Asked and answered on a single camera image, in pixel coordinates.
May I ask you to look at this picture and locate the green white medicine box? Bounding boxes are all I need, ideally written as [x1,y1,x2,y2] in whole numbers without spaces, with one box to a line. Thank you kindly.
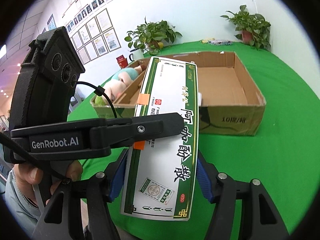
[120,57,199,221]

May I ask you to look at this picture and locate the right potted green plant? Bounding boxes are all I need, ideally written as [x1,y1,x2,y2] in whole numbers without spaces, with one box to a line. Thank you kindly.
[220,4,271,50]

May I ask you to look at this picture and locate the large shallow cardboard tray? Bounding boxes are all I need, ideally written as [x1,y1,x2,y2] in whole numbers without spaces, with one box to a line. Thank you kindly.
[90,51,266,135]

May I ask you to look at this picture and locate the potted green plant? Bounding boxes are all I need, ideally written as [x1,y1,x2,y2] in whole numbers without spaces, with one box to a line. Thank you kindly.
[220,4,271,50]
[124,20,182,56]

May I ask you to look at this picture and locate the long brown cardboard box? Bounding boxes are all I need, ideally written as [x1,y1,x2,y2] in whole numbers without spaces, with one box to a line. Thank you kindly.
[114,72,145,106]

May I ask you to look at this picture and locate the red tin can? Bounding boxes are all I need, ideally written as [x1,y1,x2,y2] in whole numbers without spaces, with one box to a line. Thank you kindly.
[116,55,129,69]

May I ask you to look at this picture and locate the left potted green plant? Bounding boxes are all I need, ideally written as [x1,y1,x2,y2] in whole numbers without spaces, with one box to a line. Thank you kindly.
[124,20,182,56]

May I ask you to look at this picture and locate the small colourful packet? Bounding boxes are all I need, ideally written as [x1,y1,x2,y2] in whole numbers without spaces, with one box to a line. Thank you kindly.
[209,40,233,46]

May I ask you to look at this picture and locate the framed certificates on wall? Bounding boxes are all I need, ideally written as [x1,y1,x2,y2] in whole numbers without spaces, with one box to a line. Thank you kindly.
[44,8,122,66]

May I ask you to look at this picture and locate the person's left hand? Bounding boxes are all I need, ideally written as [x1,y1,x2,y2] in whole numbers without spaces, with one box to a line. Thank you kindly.
[13,160,83,206]

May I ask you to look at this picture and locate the white enamel mug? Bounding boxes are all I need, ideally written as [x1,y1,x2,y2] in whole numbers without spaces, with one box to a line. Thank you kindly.
[129,49,144,62]

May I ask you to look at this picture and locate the plush pig toy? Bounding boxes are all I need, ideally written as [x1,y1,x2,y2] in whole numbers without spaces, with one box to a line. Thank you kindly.
[103,64,146,102]

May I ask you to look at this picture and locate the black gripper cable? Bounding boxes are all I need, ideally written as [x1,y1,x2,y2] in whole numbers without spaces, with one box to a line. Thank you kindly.
[0,81,118,183]

